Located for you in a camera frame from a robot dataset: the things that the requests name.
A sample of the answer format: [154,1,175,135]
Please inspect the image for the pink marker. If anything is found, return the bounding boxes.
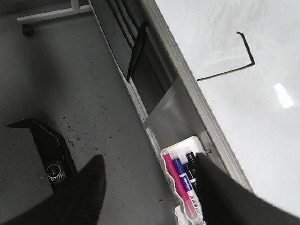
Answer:
[162,153,195,219]

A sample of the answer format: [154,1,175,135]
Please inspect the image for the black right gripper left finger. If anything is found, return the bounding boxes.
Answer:
[5,155,105,225]

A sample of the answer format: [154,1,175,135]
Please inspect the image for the black caster wheel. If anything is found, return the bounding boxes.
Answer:
[22,24,35,37]

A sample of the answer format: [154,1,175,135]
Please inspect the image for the black capped marker lower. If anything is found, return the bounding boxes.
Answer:
[183,163,199,196]

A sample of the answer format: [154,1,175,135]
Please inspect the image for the white marker tray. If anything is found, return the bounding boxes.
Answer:
[158,136,211,225]

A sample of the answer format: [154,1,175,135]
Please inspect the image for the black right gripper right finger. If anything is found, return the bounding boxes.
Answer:
[195,153,300,225]

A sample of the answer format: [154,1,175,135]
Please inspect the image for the black capped marker upper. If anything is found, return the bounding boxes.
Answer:
[186,152,195,174]

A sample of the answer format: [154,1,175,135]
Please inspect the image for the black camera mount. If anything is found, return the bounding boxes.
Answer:
[7,119,77,191]

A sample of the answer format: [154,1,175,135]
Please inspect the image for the blue capped marker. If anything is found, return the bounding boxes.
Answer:
[172,158,203,225]

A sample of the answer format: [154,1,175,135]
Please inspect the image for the white whiteboard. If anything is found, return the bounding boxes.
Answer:
[142,0,300,216]

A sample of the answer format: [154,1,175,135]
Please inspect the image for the black capped marker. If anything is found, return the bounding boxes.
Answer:
[186,152,195,174]
[183,163,199,196]

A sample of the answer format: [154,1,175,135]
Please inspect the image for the grey whiteboard stand frame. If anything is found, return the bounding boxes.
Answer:
[17,0,214,157]

